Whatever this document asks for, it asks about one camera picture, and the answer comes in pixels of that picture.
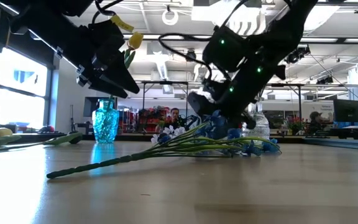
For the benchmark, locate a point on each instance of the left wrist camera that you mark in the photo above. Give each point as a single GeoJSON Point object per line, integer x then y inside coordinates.
{"type": "Point", "coordinates": [106, 40]}

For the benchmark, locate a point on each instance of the red dark round object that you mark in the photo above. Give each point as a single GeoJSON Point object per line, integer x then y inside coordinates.
{"type": "Point", "coordinates": [47, 128]}

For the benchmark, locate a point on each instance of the black ceiling spotlight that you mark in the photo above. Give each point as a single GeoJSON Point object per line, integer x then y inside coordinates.
{"type": "Point", "coordinates": [297, 55]}
{"type": "Point", "coordinates": [191, 56]}

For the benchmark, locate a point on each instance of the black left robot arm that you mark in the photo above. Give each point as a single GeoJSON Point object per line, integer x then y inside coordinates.
{"type": "Point", "coordinates": [42, 18]}

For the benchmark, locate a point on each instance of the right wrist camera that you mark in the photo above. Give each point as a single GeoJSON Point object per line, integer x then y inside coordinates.
{"type": "Point", "coordinates": [225, 49]}

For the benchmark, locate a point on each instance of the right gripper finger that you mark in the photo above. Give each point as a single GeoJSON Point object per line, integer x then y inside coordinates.
{"type": "Point", "coordinates": [202, 105]}
{"type": "Point", "coordinates": [249, 121]}

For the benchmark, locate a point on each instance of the blue flower bunch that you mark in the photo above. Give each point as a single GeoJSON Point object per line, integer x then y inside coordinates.
{"type": "Point", "coordinates": [89, 167]}

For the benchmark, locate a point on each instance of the thin black stand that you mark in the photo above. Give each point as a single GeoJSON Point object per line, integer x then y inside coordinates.
{"type": "Point", "coordinates": [72, 119]}

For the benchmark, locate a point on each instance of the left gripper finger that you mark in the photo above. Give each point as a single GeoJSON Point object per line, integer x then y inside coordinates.
{"type": "Point", "coordinates": [115, 74]}
{"type": "Point", "coordinates": [104, 88]}

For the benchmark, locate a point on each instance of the person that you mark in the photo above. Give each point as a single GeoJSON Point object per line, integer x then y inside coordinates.
{"type": "Point", "coordinates": [315, 119]}
{"type": "Point", "coordinates": [174, 116]}

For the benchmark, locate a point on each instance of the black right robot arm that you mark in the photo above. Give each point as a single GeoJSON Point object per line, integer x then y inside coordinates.
{"type": "Point", "coordinates": [284, 25]}

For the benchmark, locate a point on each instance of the black monitor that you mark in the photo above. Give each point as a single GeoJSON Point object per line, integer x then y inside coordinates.
{"type": "Point", "coordinates": [346, 110]}
{"type": "Point", "coordinates": [88, 106]}

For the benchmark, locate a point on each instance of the clear glass vase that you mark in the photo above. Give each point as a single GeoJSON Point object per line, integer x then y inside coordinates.
{"type": "Point", "coordinates": [264, 126]}

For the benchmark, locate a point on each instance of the red storage shelf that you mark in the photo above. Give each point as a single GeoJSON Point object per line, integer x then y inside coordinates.
{"type": "Point", "coordinates": [149, 119]}

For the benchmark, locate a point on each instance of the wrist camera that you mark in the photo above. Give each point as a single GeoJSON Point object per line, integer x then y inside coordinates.
{"type": "Point", "coordinates": [106, 40]}
{"type": "Point", "coordinates": [225, 49]}

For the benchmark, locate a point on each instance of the blue glass vase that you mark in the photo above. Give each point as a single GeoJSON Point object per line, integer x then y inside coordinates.
{"type": "Point", "coordinates": [105, 124]}

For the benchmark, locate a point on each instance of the red tulip stem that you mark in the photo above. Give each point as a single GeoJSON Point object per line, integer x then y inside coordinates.
{"type": "Point", "coordinates": [64, 138]}

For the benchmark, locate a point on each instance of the black workbench frame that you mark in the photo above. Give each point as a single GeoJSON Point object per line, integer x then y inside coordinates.
{"type": "Point", "coordinates": [144, 99]}
{"type": "Point", "coordinates": [299, 99]}

